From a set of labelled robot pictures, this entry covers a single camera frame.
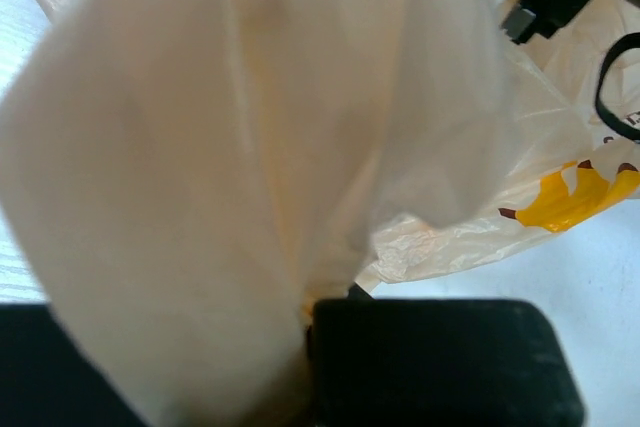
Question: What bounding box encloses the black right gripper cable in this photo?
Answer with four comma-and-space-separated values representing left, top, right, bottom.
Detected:
594, 31, 640, 141

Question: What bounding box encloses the translucent banana print plastic bag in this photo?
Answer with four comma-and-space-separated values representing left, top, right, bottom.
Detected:
1, 0, 639, 426

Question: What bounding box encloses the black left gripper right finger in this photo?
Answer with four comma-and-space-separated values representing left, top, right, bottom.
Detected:
309, 299, 586, 426

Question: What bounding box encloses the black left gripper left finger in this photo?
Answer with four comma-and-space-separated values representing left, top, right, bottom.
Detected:
1, 304, 144, 426

